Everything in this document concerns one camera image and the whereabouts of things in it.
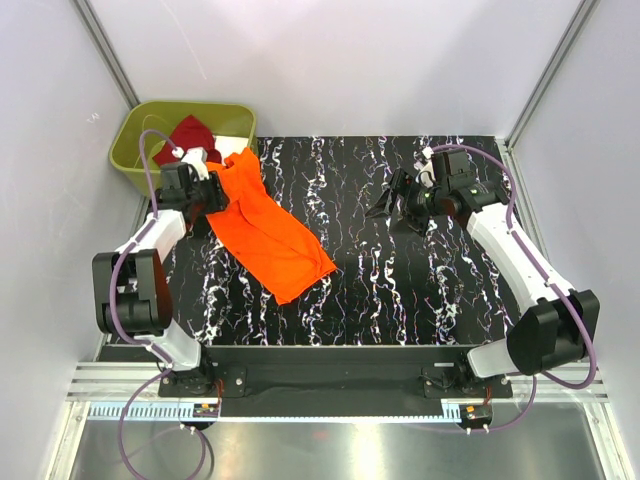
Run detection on orange t shirt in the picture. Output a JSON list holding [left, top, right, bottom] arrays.
[[207, 148, 336, 305]]

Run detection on black marbled table mat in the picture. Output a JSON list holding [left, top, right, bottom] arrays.
[[164, 135, 522, 346]]

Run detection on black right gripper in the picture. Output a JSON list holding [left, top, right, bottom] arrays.
[[364, 169, 448, 239]]

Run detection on aluminium frame rail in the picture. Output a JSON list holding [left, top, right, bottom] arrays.
[[71, 0, 140, 109]]

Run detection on white cloth in bin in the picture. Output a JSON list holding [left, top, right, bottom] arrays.
[[214, 135, 250, 159]]

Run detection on dark red t shirt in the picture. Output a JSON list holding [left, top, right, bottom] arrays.
[[153, 115, 222, 167]]

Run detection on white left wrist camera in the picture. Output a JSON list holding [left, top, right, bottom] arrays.
[[171, 147, 209, 180]]

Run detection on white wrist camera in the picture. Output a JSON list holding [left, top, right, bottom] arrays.
[[171, 147, 209, 180], [414, 146, 435, 188]]

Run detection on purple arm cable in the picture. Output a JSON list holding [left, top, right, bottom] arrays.
[[107, 129, 184, 346], [429, 144, 599, 389]]

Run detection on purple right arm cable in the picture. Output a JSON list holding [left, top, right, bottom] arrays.
[[429, 144, 599, 389]]

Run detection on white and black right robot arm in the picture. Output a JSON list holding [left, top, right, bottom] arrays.
[[365, 145, 600, 397]]

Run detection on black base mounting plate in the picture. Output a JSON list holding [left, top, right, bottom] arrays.
[[157, 344, 514, 419]]

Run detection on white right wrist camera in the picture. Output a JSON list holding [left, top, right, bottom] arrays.
[[414, 146, 435, 188]]

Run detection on green plastic bin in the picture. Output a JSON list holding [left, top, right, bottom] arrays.
[[110, 100, 258, 196]]

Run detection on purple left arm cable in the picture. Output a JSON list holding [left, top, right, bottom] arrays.
[[107, 129, 184, 346]]

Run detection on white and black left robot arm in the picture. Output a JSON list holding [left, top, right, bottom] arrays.
[[92, 160, 229, 396]]

